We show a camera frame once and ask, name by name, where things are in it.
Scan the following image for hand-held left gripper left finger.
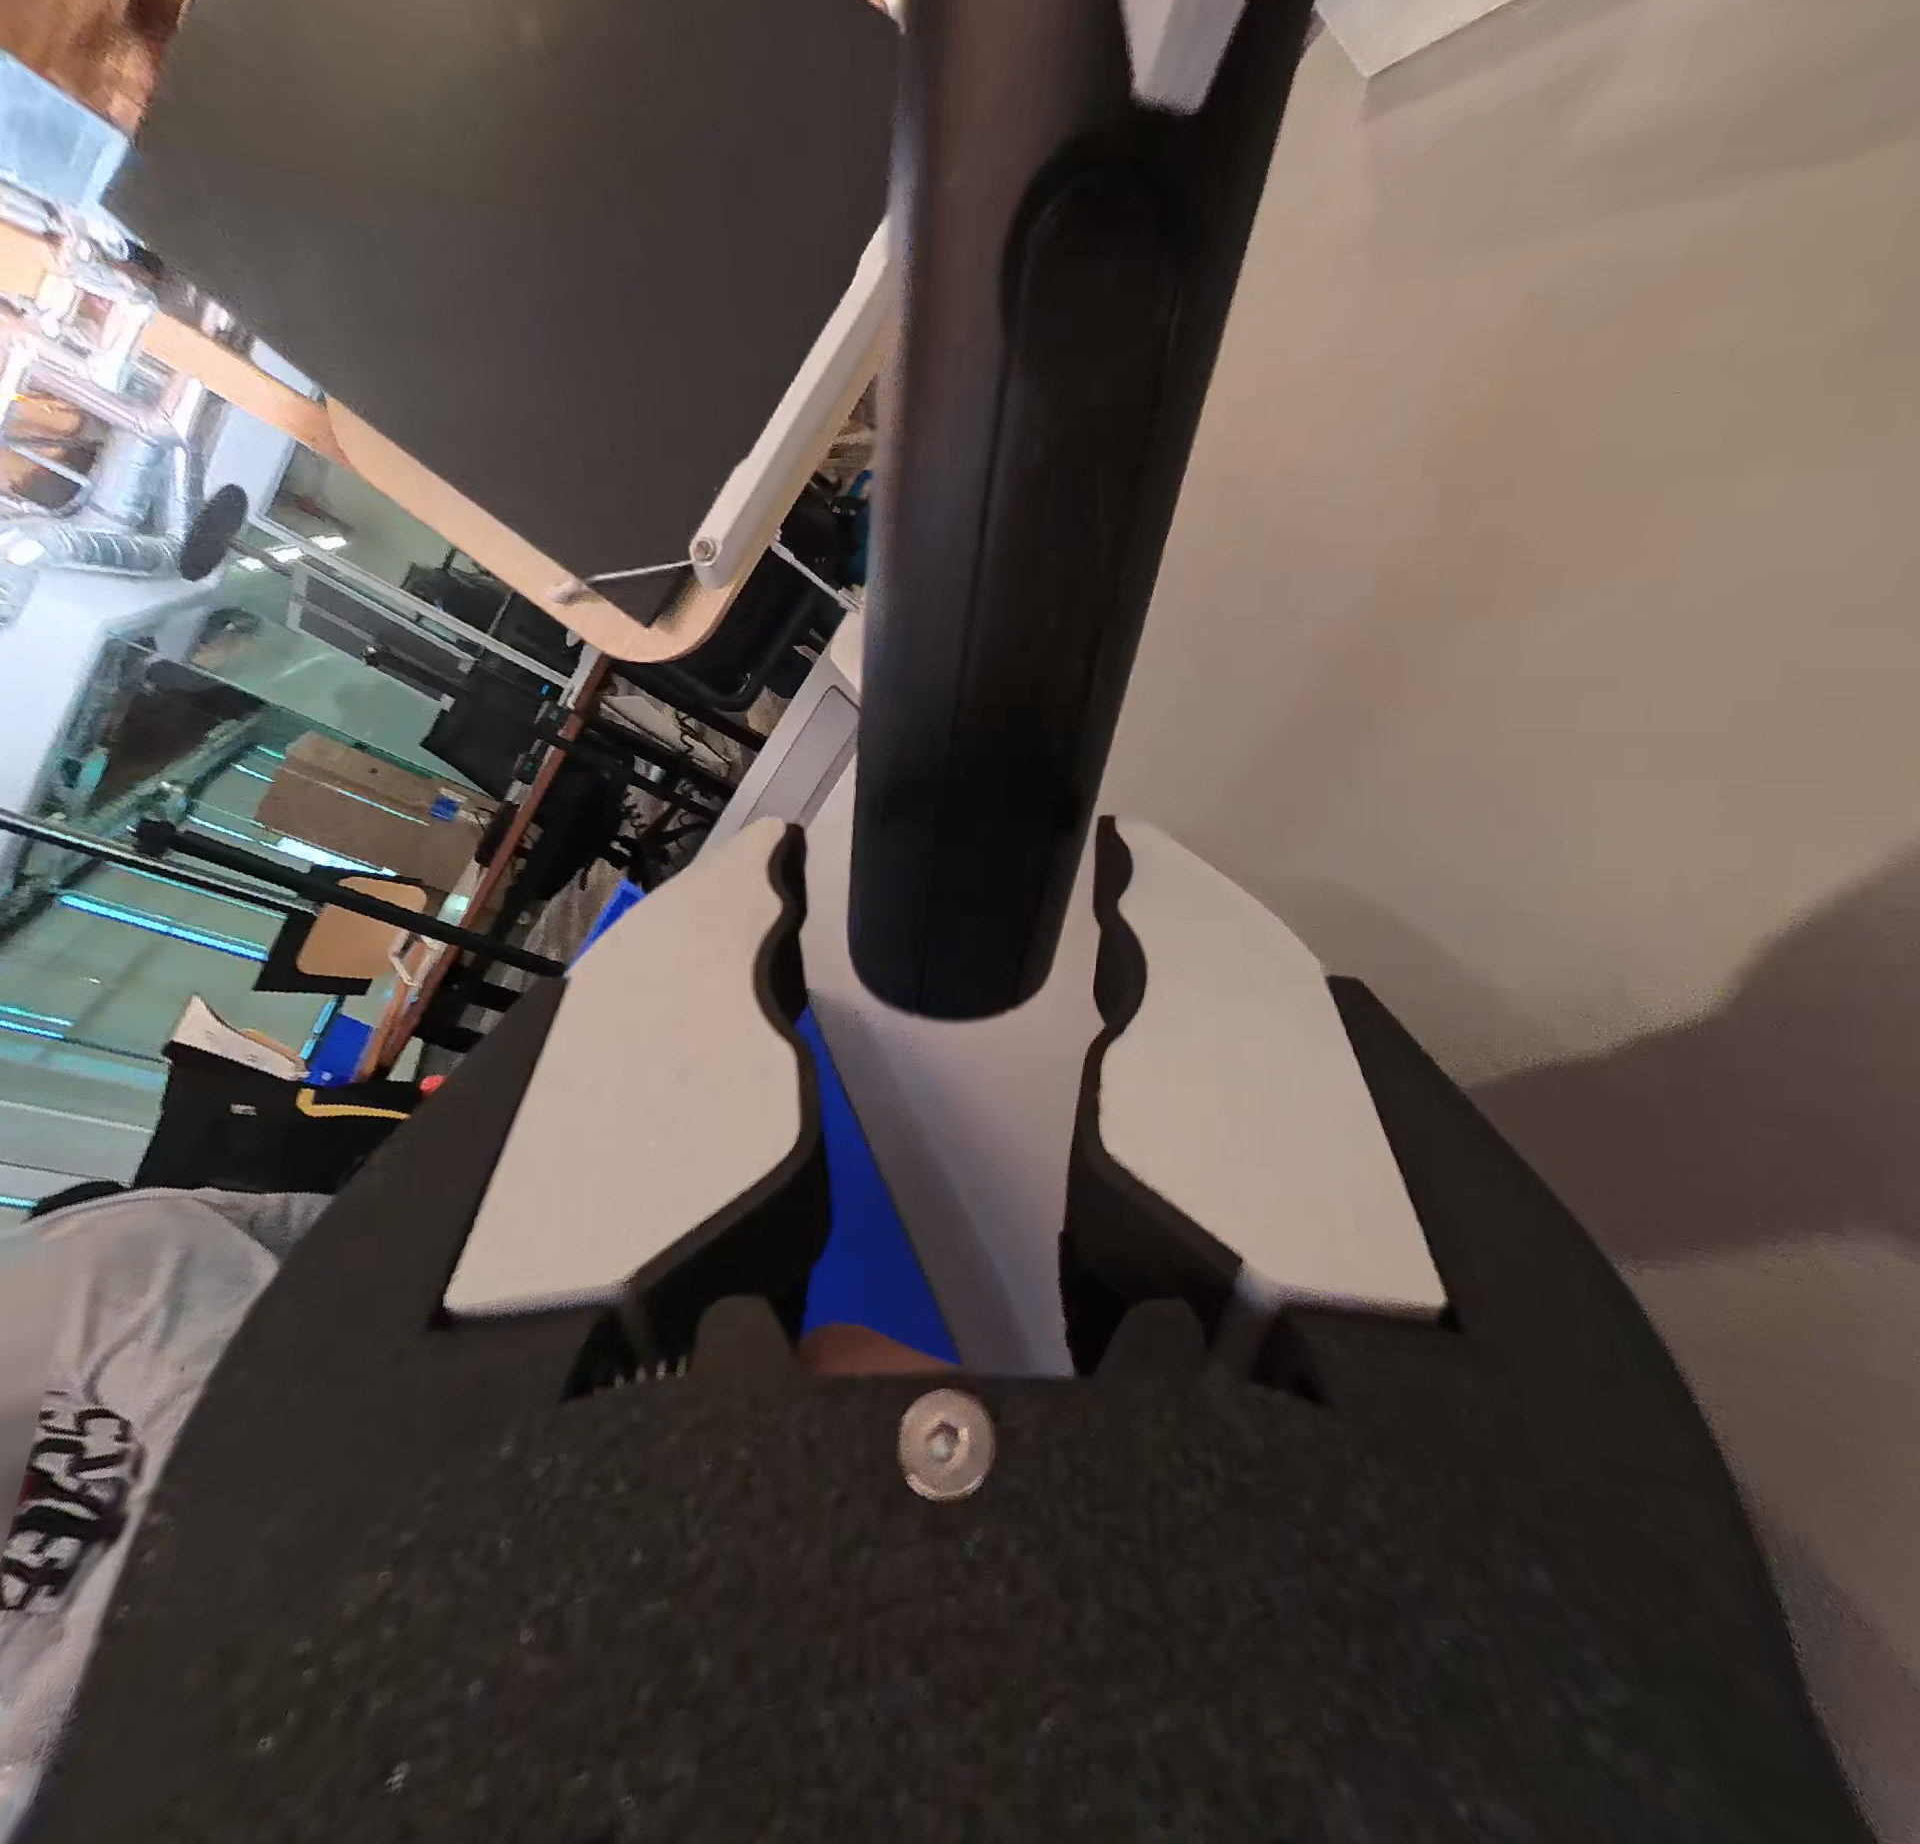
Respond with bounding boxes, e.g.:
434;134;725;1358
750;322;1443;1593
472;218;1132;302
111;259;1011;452
439;822;835;1328

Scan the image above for grey desk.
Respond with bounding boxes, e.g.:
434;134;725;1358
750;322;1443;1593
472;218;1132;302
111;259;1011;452
1048;0;1920;1725

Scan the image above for wood-framed black panel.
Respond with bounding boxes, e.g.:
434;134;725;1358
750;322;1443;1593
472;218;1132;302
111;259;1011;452
104;0;905;665

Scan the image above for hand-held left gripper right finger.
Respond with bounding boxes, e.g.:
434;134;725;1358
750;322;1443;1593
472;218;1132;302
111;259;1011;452
1066;816;1448;1373

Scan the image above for black long-handled tool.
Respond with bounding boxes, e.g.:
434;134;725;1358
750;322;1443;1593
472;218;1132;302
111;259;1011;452
846;0;1337;1020

